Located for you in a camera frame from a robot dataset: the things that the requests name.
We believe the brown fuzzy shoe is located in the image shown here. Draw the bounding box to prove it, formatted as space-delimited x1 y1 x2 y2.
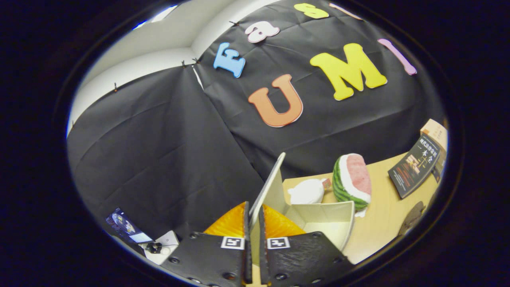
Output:
398 201 426 236

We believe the grey fabric storage box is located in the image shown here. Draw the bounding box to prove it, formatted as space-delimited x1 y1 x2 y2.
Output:
248 152 356 279

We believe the black cover book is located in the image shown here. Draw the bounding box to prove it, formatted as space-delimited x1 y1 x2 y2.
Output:
388 134 441 199

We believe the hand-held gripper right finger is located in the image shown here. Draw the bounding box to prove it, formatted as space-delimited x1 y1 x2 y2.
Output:
258 204 355 287

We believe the watermelon slice plush toy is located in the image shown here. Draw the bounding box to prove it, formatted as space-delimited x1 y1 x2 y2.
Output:
332 153 372 218

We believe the beige cover book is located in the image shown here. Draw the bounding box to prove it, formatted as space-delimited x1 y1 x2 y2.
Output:
420 118 448 152

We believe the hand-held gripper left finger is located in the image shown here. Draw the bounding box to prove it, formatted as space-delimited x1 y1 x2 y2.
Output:
161 201 252 287

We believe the white spine book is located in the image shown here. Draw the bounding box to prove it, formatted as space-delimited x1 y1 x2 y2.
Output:
432 151 447 184

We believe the white plush toy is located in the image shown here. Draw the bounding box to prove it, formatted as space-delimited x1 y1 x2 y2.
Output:
288 178 332 204

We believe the white box device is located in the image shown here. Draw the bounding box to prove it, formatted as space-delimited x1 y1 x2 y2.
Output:
143 230 180 265

